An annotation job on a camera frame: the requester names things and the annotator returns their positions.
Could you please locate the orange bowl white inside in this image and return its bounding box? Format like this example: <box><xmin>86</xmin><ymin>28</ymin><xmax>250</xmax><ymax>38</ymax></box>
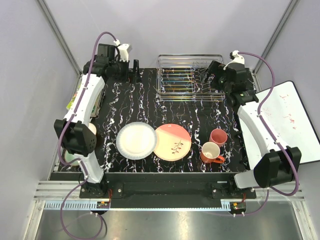
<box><xmin>88</xmin><ymin>122</ymin><xmax>97</xmax><ymax>137</ymax></box>

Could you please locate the pink cup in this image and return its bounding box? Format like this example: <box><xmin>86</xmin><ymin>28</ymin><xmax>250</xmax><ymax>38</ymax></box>
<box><xmin>209</xmin><ymin>128</ymin><xmax>228</xmax><ymax>148</ymax></box>

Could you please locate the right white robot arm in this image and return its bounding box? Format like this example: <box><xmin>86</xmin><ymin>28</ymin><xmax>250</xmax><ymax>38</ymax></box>
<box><xmin>204</xmin><ymin>59</ymin><xmax>302</xmax><ymax>199</ymax></box>

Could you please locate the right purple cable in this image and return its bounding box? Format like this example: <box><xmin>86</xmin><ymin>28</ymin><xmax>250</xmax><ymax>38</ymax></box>
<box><xmin>207</xmin><ymin>51</ymin><xmax>300</xmax><ymax>217</ymax></box>

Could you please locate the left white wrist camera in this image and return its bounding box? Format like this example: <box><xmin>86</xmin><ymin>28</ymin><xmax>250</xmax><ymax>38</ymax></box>
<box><xmin>113</xmin><ymin>39</ymin><xmax>132</xmax><ymax>62</ymax></box>

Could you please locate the chrome wire dish rack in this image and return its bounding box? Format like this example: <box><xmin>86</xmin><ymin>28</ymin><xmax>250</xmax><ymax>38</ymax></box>
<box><xmin>155</xmin><ymin>54</ymin><xmax>225</xmax><ymax>102</ymax></box>

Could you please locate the pink cream floral plate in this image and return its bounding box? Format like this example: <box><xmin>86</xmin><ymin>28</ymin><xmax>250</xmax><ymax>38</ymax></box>
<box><xmin>153</xmin><ymin>123</ymin><xmax>192</xmax><ymax>162</ymax></box>

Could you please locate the aluminium cable duct rail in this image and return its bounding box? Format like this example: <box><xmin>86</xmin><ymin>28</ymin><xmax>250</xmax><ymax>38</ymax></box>
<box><xmin>44</xmin><ymin>198</ymin><xmax>247</xmax><ymax>211</ymax></box>

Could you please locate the orange mug white inside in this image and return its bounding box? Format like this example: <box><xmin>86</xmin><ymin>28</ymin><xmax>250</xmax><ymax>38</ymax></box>
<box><xmin>200</xmin><ymin>142</ymin><xmax>225</xmax><ymax>164</ymax></box>

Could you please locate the black marble pattern mat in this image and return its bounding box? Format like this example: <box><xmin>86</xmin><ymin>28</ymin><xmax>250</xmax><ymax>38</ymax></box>
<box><xmin>92</xmin><ymin>68</ymin><xmax>249</xmax><ymax>173</ymax></box>

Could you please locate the purple cable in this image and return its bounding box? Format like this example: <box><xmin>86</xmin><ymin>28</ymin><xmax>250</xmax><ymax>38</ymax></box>
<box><xmin>56</xmin><ymin>31</ymin><xmax>118</xmax><ymax>238</ymax></box>
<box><xmin>207</xmin><ymin>51</ymin><xmax>300</xmax><ymax>217</ymax></box>

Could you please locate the white grey-rimmed plate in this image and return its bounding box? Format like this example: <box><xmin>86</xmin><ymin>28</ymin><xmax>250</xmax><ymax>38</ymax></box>
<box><xmin>116</xmin><ymin>122</ymin><xmax>157</xmax><ymax>160</ymax></box>

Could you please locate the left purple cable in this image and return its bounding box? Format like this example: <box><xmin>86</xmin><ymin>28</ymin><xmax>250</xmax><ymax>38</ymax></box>
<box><xmin>56</xmin><ymin>31</ymin><xmax>118</xmax><ymax>238</ymax></box>

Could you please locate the whiteboard with red scribbles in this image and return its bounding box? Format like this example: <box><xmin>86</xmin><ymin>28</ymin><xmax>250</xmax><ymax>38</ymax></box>
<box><xmin>241</xmin><ymin>80</ymin><xmax>320</xmax><ymax>173</ymax></box>

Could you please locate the green paperback book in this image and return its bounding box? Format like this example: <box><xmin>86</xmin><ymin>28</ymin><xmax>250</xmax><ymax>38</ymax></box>
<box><xmin>66</xmin><ymin>83</ymin><xmax>104</xmax><ymax>118</ymax></box>

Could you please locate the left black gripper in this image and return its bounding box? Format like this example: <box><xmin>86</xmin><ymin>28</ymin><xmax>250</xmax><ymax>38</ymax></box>
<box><xmin>109</xmin><ymin>57</ymin><xmax>142</xmax><ymax>84</ymax></box>

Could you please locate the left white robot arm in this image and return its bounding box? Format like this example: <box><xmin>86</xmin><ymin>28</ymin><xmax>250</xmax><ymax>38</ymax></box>
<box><xmin>54</xmin><ymin>40</ymin><xmax>141</xmax><ymax>198</ymax></box>

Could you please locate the pale green bowl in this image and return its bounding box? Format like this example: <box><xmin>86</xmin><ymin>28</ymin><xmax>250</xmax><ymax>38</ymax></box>
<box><xmin>62</xmin><ymin>149</ymin><xmax>79</xmax><ymax>167</ymax></box>

